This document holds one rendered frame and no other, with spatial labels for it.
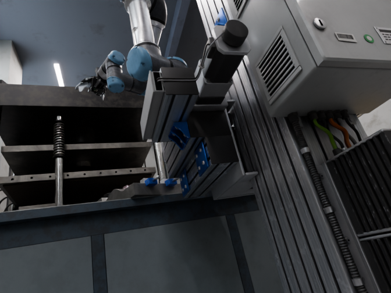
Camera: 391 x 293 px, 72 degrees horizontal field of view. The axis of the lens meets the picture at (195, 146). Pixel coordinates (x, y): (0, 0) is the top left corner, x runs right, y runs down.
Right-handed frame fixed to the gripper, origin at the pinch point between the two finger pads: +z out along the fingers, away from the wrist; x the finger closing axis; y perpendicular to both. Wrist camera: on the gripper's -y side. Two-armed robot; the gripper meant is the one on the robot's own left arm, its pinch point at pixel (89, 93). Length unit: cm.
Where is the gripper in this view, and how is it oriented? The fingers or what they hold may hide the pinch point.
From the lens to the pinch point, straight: 165.4
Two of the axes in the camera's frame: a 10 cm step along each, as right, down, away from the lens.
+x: 7.5, 2.5, 6.1
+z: -6.5, 4.3, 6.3
